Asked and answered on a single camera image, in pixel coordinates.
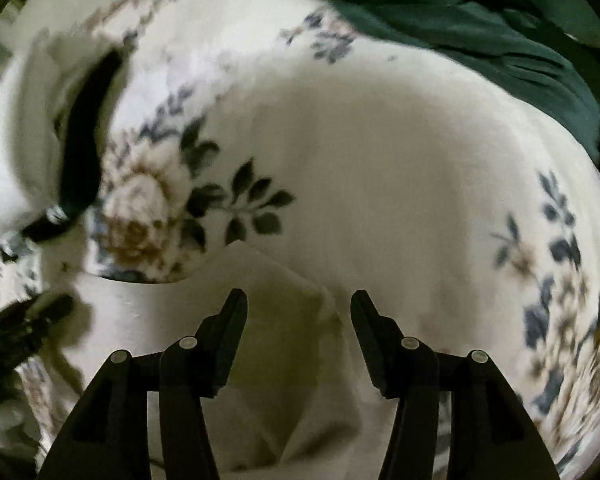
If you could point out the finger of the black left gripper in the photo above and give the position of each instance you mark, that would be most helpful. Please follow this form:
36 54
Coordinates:
80 169

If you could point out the dark green cloth pile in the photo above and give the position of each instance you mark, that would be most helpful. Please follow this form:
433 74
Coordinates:
513 43

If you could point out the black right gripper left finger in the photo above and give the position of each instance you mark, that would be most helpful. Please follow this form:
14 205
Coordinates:
106 433

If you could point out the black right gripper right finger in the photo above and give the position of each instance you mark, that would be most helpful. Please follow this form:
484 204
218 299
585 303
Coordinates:
492 435

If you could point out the floral white bed blanket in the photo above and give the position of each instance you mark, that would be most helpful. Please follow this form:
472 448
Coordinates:
470 217

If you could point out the cream white garment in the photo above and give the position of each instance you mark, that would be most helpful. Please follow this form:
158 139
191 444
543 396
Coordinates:
298 403

